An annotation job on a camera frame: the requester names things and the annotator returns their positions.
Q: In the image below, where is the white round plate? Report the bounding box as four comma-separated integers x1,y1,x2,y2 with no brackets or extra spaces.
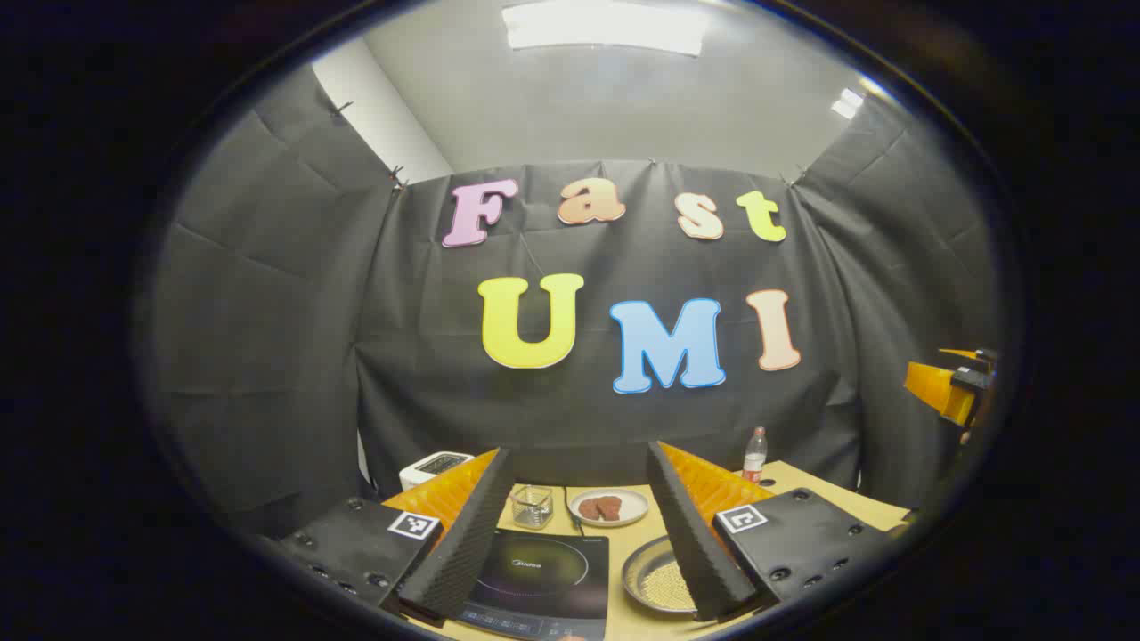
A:
566,488,651,529

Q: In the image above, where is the black induction cooktop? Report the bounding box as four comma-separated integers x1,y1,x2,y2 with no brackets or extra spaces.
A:
459,528,611,641

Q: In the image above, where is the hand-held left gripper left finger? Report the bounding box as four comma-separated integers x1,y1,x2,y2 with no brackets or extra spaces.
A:
258,447,517,624

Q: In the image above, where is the stainless steel pot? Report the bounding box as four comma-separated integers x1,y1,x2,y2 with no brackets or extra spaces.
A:
621,534,697,615

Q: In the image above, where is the small wire basket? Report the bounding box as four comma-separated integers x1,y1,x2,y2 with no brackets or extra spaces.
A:
509,483,555,531

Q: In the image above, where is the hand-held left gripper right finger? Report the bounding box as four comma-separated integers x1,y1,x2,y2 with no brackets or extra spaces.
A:
646,441,911,624

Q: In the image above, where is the large ceiling light panel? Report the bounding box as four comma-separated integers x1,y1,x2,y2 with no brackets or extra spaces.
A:
501,0,711,57

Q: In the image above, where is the clear plastic water bottle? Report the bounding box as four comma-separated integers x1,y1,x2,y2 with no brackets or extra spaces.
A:
742,426,769,483

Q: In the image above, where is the black backdrop cloth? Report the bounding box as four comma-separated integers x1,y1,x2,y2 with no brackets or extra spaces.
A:
147,67,1003,544

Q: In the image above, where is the pile of soybeans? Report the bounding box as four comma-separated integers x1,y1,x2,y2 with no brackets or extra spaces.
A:
641,559,696,612

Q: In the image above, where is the white toaster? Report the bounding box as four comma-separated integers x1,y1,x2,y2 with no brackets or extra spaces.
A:
399,451,475,492

